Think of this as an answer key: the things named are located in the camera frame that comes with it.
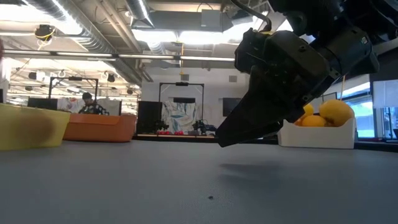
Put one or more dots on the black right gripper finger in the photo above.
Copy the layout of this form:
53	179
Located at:
261	115

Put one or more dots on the yellow-orange mango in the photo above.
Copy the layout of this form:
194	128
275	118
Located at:
337	112
298	122
313	121

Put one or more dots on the yellow lemon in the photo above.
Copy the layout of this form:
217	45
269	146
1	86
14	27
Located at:
308	110

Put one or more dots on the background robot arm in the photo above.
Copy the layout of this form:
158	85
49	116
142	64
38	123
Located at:
203	127
161	126

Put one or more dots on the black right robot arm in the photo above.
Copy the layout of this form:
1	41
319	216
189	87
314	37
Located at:
342	18

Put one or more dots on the black cabinet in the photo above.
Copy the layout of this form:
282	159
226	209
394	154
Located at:
230	105

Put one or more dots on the white board panel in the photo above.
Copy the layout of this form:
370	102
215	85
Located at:
329	96

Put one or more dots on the white plastic basket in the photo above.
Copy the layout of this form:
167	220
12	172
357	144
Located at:
317	138

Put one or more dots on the patterned cloth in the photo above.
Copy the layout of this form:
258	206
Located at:
178	115

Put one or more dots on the grey ceiling box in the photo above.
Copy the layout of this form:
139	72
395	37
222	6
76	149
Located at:
211	20

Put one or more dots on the black standing panel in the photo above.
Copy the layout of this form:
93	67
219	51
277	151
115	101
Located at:
149	116

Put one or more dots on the orange plastic basket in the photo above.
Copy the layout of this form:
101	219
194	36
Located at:
99	127

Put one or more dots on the person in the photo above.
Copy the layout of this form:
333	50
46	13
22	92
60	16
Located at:
91	105

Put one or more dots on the black monitor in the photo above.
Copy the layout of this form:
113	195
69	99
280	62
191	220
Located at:
42	103

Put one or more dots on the black ceiling device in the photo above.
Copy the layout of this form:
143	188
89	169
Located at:
43	31

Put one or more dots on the yellow-green plastic basket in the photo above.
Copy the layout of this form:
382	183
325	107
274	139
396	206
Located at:
28	127

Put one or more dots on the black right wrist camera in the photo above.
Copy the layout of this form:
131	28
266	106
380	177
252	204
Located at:
248	53

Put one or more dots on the black gantry frame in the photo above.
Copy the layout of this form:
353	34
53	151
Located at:
182	83
73	78

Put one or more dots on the black aluminium rig frame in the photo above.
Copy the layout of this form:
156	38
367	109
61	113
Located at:
174	137

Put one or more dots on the long ceiling light rail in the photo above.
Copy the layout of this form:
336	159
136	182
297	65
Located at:
124	56

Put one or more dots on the silver ceiling duct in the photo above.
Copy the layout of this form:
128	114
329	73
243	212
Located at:
93	37

